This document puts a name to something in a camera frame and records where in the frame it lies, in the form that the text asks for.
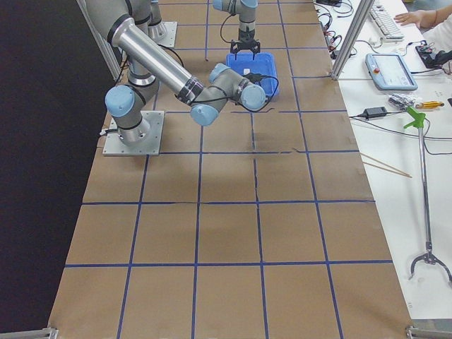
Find aluminium frame post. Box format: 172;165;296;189
76;0;123;80

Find black power adapter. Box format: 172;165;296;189
362;107;388;120

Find teach pendant tablet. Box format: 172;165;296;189
365;54;418;91

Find yellow screwdriver tool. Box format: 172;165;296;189
415;101;444;109

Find white computer mouse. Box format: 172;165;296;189
368;37;383;49

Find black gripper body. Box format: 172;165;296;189
231;30;261;49

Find person's hand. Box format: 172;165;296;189
394;10;436;28

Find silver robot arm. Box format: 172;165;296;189
86;1;266;145
213;0;261;59

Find white keyboard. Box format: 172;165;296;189
369;1;405;42

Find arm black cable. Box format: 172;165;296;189
219;13;241;45
190;72;280;114

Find wooden chopsticks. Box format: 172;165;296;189
360;153;412;178

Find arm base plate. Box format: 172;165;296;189
148;21;178;47
102;110;165;156

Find green handled reacher grabber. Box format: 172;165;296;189
404;107;451;286

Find blue plastic tray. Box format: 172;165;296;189
225;52;279;97

